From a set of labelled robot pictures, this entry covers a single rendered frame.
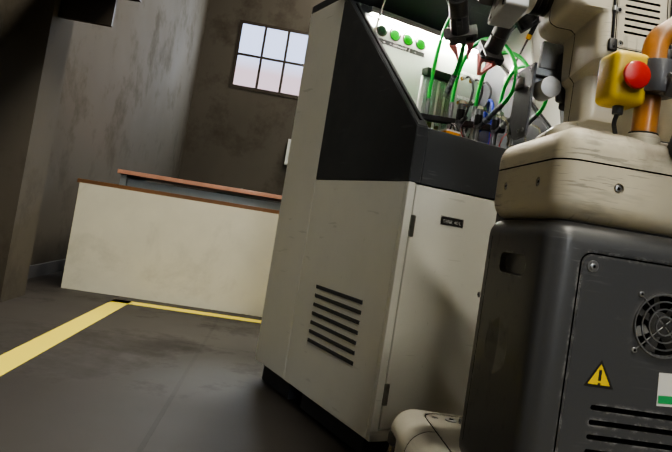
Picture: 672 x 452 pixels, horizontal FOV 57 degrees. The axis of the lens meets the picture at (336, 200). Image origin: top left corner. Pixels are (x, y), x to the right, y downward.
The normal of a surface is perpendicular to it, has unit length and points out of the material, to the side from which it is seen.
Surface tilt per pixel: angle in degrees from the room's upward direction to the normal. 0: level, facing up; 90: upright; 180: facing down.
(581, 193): 90
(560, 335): 90
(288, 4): 90
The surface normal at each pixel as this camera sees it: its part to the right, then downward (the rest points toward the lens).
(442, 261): 0.47, 0.04
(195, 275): 0.09, -0.03
